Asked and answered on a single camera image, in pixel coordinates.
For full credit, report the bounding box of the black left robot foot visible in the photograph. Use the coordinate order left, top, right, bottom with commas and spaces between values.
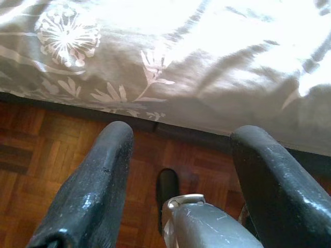
156, 167, 181, 237

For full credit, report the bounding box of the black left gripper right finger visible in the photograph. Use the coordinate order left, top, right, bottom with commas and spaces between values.
230, 125, 331, 248

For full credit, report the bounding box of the beige floral bed sheet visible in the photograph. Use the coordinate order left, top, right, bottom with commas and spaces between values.
0, 0, 331, 157

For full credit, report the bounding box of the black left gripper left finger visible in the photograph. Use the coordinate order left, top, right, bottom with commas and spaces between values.
27, 121, 134, 248

